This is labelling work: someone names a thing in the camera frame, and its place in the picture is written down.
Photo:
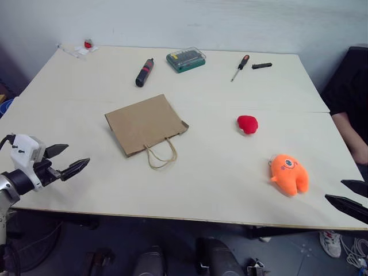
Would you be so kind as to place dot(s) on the red heart plush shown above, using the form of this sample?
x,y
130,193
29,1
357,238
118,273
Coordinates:
x,y
247,124

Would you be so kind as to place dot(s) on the dark rounded shape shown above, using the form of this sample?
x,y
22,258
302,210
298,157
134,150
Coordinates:
x,y
150,263
218,258

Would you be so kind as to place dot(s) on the black table frame bar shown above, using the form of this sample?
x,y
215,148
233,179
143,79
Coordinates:
x,y
281,231

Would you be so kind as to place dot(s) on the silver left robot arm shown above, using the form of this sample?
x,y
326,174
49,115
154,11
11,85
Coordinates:
x,y
11,184

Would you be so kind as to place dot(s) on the orange monster plush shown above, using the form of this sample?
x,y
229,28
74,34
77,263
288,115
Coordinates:
x,y
289,175

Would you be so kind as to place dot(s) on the black bit holder strip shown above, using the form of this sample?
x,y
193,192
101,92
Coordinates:
x,y
261,65

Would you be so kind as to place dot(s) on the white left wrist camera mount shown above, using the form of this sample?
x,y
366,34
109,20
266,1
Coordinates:
x,y
24,149

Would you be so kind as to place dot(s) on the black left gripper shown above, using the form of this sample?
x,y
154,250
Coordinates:
x,y
43,172

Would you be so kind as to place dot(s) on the small red object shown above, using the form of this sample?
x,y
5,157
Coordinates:
x,y
88,44

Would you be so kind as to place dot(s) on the brown dark floor object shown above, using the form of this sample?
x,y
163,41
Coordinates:
x,y
99,263

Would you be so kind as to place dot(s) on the black white floor device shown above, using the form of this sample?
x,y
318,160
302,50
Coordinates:
x,y
257,268

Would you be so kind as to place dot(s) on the green screwdriver bit case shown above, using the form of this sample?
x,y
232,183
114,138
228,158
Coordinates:
x,y
186,59

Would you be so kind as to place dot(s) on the person's bare forearm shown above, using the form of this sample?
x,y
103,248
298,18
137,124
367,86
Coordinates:
x,y
350,135

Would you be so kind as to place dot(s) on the white red sneaker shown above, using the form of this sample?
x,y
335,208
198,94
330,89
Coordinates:
x,y
330,243

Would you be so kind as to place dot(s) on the black red electric screwdriver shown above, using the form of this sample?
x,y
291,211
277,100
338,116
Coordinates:
x,y
143,73

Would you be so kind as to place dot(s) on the blue bin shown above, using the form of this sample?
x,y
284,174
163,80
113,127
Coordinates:
x,y
6,107

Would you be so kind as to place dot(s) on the thin white pen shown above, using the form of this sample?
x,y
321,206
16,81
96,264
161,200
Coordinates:
x,y
70,52

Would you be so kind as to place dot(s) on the person in black shirt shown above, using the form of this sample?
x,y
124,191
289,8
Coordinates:
x,y
349,86

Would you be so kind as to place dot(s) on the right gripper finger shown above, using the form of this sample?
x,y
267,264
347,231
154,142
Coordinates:
x,y
349,207
358,187

